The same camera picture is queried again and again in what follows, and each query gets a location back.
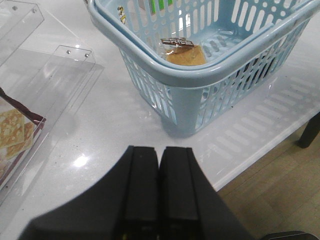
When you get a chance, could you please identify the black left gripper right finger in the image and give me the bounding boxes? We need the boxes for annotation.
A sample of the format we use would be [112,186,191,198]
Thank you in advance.
[159,146,253,240]

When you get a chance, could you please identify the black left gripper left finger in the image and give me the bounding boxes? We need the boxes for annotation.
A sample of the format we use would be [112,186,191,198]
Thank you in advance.
[19,146,158,240]

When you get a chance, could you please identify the packaged bread slices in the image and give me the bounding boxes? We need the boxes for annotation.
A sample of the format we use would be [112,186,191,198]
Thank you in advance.
[157,37,207,66]

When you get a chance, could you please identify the light blue plastic basket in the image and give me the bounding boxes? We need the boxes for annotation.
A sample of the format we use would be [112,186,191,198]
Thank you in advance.
[86,0,320,135]

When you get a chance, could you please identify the brown cracker snack bag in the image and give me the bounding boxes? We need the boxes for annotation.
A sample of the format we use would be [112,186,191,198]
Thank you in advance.
[0,89,46,188]

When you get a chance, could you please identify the clear acrylic display shelf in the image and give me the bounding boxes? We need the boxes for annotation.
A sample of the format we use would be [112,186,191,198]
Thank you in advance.
[0,0,103,206]

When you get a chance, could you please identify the black table leg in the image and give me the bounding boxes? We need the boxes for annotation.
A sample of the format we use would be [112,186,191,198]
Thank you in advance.
[297,112,320,149]

